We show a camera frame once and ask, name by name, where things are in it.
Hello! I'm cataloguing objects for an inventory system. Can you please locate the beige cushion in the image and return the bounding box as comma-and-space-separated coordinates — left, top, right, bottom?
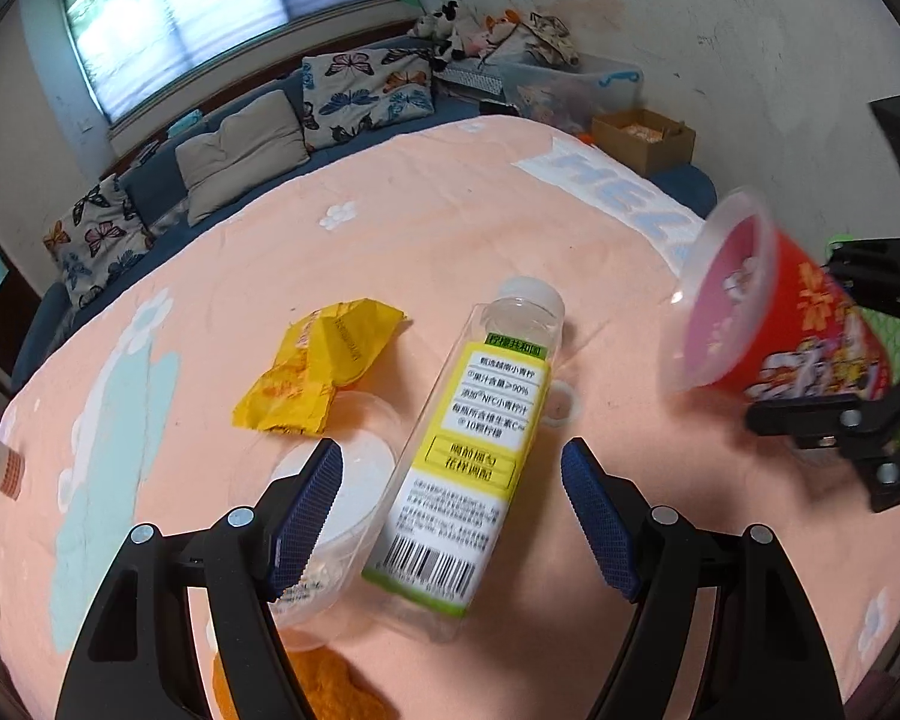
174, 88, 312, 220

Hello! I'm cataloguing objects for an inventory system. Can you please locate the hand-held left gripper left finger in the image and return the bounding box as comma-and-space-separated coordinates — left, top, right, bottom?
54, 437, 344, 720

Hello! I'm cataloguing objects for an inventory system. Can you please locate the black white cow plush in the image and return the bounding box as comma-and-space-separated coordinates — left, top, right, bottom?
412, 1, 470, 61

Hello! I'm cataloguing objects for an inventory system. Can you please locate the butterfly print pillow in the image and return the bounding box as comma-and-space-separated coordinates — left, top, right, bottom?
300, 45, 436, 155
43, 172, 157, 312

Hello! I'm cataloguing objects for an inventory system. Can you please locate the yellow snack wrapper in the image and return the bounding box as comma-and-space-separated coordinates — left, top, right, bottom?
231, 298, 410, 436

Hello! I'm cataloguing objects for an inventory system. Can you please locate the translucent plastic cup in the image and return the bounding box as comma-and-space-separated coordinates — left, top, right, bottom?
259, 390, 406, 650

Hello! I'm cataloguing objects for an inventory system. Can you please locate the red printed noodle cup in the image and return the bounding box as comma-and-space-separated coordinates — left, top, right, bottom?
664, 187, 893, 400

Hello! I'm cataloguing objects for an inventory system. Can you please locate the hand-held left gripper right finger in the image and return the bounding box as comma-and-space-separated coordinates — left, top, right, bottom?
560, 437, 845, 720

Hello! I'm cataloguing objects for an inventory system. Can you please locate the cardboard box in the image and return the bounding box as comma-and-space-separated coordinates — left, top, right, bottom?
591, 109, 697, 177

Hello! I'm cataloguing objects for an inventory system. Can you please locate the window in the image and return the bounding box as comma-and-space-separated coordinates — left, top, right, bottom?
56, 0, 387, 128

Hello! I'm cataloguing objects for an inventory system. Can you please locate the clear plastic storage box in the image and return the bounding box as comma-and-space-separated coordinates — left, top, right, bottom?
499, 52, 642, 132

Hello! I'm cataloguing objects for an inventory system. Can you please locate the clear bottle yellow green label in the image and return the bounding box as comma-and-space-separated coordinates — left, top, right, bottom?
361, 276, 567, 644

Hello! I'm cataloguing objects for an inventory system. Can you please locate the blue sofa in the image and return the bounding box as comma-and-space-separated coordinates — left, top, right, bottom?
7, 30, 717, 391

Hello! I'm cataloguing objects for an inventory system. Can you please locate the pink printed blanket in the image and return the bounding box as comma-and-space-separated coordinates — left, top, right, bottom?
0, 116, 900, 720

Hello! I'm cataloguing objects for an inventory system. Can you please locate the grey perforated tray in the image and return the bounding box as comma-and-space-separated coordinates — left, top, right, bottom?
435, 64, 505, 98

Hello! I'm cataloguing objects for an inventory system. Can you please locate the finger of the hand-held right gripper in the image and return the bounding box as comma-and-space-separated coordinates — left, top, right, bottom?
825, 95, 900, 320
746, 367, 900, 515

